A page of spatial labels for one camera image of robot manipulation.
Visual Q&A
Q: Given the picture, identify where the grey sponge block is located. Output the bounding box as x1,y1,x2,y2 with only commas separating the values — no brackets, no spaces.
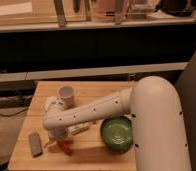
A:
28,132,43,157

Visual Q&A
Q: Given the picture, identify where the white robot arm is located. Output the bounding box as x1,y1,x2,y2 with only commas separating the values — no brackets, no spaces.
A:
43,76,192,171

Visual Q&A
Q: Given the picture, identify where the red pepper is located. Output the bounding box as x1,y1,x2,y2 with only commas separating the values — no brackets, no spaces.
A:
57,140,72,155

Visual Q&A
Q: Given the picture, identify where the green bowl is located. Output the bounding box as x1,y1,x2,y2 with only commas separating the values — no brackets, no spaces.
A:
100,116,133,152

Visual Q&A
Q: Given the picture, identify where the black cable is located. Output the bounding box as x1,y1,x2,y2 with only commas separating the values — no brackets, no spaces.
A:
0,107,29,118

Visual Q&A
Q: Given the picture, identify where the white cup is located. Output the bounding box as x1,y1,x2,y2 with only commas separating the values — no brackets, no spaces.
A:
59,86,74,108

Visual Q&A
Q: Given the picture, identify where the white packet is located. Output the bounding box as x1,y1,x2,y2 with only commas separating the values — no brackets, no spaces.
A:
69,123,90,135

